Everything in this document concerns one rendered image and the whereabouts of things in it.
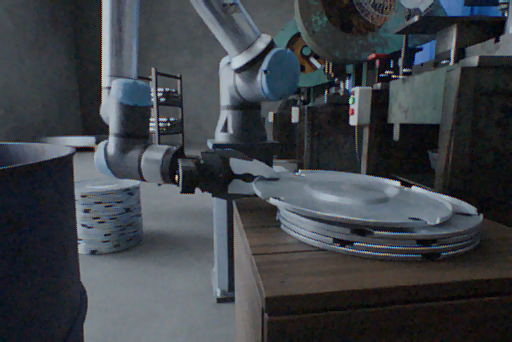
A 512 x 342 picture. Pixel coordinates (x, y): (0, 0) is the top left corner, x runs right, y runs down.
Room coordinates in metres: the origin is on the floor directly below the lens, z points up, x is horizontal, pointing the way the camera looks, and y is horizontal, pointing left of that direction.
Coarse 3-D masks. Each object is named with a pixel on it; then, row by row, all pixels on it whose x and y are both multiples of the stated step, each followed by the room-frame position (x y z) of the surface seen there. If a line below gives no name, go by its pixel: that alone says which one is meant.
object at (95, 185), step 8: (80, 184) 1.29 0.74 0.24; (88, 184) 1.26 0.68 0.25; (96, 184) 1.26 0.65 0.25; (104, 184) 1.26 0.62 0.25; (112, 184) 1.26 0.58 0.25; (120, 184) 1.29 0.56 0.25; (128, 184) 1.29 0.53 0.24; (136, 184) 1.26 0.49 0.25; (80, 192) 1.13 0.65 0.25; (88, 192) 1.13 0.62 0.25; (96, 192) 1.14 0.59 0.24
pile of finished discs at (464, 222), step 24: (288, 216) 0.42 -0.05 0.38; (456, 216) 0.41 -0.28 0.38; (480, 216) 0.40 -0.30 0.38; (312, 240) 0.38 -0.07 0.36; (336, 240) 0.37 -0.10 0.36; (360, 240) 0.34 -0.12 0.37; (384, 240) 0.34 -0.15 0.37; (408, 240) 0.33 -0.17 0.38; (432, 240) 0.35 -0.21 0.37; (456, 240) 0.34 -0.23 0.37
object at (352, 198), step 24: (264, 192) 0.45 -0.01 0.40; (288, 192) 0.46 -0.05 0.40; (312, 192) 0.45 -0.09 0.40; (336, 192) 0.45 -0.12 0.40; (360, 192) 0.46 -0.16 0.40; (384, 192) 0.47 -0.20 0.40; (408, 192) 0.51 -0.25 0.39; (432, 192) 0.49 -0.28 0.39; (312, 216) 0.36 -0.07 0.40; (336, 216) 0.34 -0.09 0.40; (360, 216) 0.36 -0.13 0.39; (384, 216) 0.37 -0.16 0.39; (408, 216) 0.38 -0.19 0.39; (432, 216) 0.38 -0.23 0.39
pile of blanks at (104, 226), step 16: (112, 192) 1.16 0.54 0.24; (128, 192) 1.24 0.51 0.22; (80, 208) 1.13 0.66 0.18; (96, 208) 1.15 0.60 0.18; (112, 208) 1.16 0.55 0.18; (128, 208) 1.22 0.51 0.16; (80, 224) 1.14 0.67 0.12; (96, 224) 1.15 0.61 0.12; (112, 224) 1.16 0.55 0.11; (128, 224) 1.21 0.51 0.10; (80, 240) 1.15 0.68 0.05; (96, 240) 1.13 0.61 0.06; (112, 240) 1.15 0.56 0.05; (128, 240) 1.21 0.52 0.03
